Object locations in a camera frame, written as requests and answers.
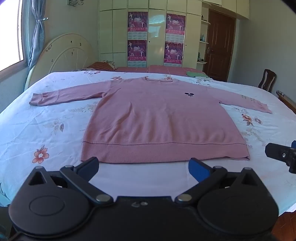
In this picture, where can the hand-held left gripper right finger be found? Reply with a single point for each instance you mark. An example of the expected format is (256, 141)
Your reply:
(196, 166)

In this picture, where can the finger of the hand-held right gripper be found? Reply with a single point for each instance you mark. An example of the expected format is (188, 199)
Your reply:
(277, 151)

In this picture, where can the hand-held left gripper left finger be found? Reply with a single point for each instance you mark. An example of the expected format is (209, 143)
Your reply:
(89, 165)

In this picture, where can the pink knit sweater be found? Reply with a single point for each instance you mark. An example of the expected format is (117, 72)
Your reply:
(159, 120)

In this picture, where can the brown wooden furniture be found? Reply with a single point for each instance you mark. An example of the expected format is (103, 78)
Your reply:
(286, 97)

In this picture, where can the white floral bedsheet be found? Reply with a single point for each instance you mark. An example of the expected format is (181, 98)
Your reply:
(46, 120)

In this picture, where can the wooden chair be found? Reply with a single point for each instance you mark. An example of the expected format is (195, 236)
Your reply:
(267, 80)

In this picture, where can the green cloth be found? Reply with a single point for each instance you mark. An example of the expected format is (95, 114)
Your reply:
(195, 74)

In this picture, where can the orange striped pillow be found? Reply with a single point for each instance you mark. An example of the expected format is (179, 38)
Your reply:
(103, 66)

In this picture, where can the red checked blanket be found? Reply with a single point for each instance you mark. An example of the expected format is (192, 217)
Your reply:
(161, 69)

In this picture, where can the cream round headboard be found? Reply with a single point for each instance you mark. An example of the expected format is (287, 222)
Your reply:
(62, 55)

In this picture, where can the brown wooden door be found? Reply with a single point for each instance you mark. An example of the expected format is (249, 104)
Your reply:
(219, 46)

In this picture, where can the white corner shelf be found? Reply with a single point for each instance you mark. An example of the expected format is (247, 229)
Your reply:
(204, 41)

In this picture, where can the cream wardrobe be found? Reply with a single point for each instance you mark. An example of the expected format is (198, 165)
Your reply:
(155, 46)

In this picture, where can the blue curtain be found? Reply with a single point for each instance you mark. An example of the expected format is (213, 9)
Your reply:
(38, 41)

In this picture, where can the cream overhead cabinet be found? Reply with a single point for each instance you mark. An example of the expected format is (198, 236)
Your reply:
(231, 7)

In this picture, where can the silver curtain tieback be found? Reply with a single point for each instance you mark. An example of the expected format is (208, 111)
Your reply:
(42, 19)

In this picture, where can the window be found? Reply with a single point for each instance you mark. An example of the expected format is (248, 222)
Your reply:
(10, 32)

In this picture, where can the purple wall poster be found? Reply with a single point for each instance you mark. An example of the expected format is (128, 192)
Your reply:
(175, 25)
(137, 23)
(174, 53)
(137, 52)

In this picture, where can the silver wall lamp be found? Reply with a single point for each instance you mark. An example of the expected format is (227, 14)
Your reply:
(75, 2)

